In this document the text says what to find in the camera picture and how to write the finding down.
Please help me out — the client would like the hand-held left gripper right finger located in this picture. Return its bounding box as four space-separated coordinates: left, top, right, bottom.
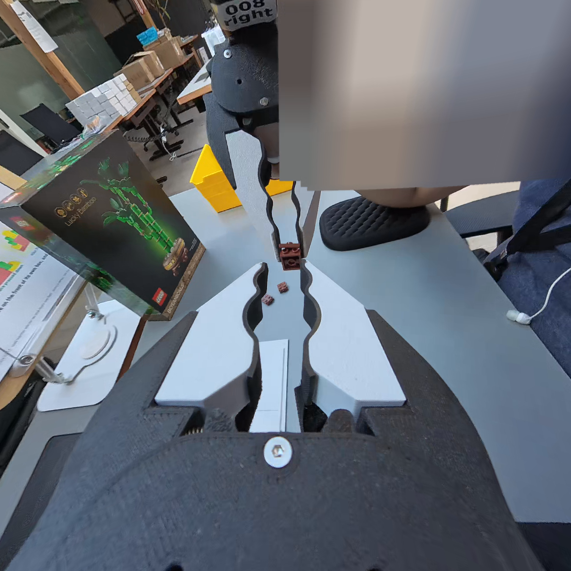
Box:
299 259 408 418

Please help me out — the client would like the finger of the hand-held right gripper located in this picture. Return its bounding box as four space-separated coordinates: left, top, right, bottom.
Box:
290 181 322 260
225 130 282 262

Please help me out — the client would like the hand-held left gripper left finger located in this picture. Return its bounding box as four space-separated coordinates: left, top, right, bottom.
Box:
153 262 269 419

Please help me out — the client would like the brown toy brick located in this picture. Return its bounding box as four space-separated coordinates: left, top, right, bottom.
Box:
278 242 302 272

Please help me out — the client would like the person's right forearm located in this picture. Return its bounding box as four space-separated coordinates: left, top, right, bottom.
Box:
357 186 470 209

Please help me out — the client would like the grey desk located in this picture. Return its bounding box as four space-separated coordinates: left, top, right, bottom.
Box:
0 181 571 523

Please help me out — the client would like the yellow plastic bin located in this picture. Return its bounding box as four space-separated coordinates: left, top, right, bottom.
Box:
189 144 296 213

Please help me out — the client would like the black wrist rest pad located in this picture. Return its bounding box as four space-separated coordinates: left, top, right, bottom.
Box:
319 197 432 252

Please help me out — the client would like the white printed paper sheet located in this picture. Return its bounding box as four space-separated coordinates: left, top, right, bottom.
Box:
248 339 290 434

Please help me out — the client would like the cardboard box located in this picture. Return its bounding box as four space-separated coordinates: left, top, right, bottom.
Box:
113 50 166 88
143 35 186 68

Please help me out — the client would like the stack of white boxes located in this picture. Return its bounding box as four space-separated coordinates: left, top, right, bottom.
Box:
65 73 143 130

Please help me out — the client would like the dark bamboo print box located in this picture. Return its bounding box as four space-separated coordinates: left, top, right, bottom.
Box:
0 129 207 321

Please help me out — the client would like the black office chair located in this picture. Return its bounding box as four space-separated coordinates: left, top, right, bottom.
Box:
445 192 521 239

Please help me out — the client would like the illustrated instruction sheet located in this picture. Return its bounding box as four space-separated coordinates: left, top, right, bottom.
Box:
0 221 86 381

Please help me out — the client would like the white earbud cable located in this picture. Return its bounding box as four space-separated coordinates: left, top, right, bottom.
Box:
506 262 571 326

